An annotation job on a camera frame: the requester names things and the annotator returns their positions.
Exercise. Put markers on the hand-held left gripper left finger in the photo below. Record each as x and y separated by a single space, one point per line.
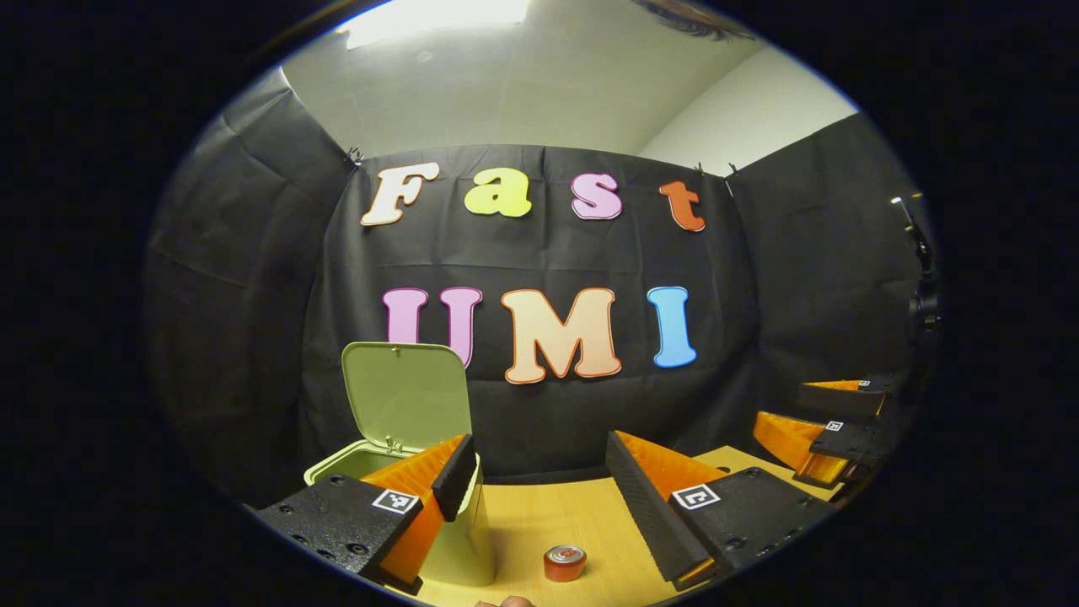
455 476

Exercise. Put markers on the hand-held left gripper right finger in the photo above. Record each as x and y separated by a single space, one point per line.
645 514

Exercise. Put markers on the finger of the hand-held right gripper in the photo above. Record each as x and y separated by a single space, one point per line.
843 400
851 440

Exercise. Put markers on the light green desktop garbage bin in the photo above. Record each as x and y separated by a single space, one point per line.
405 396

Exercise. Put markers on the red pop can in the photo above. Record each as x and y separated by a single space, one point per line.
565 566

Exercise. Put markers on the black stand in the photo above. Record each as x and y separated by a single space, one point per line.
925 303

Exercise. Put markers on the person's head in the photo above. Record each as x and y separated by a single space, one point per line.
691 18

